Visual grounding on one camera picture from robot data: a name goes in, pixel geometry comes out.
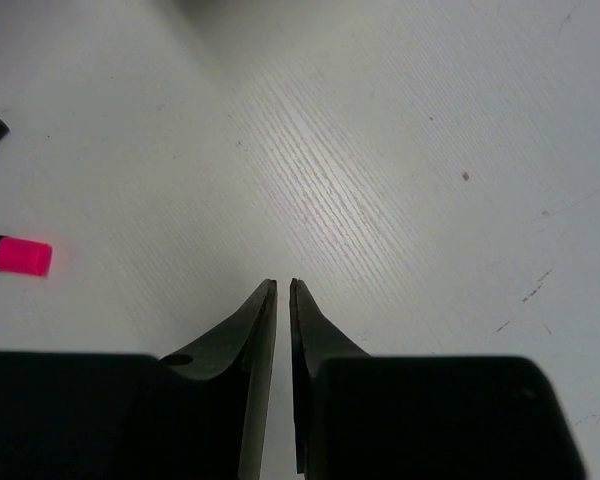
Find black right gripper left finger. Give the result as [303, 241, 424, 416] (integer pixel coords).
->
[0, 280, 277, 479]

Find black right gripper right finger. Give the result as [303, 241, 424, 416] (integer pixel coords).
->
[289, 279, 586, 479]

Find pink capped black highlighter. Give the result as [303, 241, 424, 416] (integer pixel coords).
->
[0, 235, 53, 277]

